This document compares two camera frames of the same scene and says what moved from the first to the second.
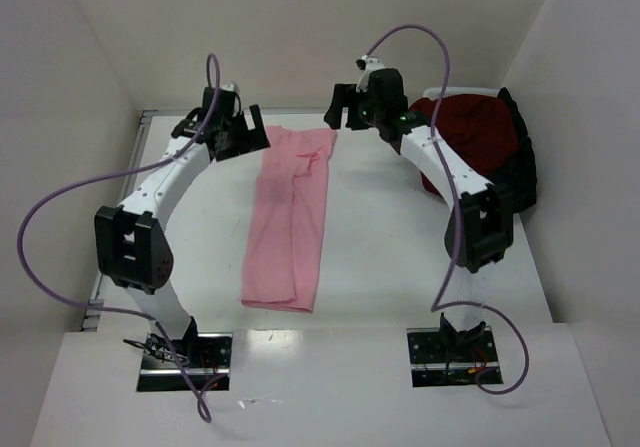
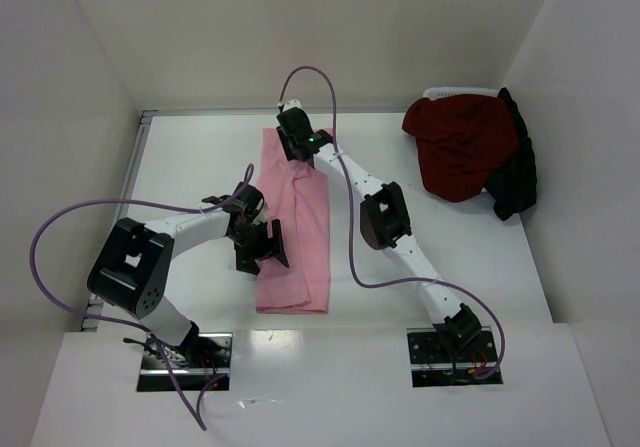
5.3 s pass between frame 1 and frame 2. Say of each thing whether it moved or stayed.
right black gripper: moved
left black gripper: moved
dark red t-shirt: stayed
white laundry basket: stayed
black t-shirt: stayed
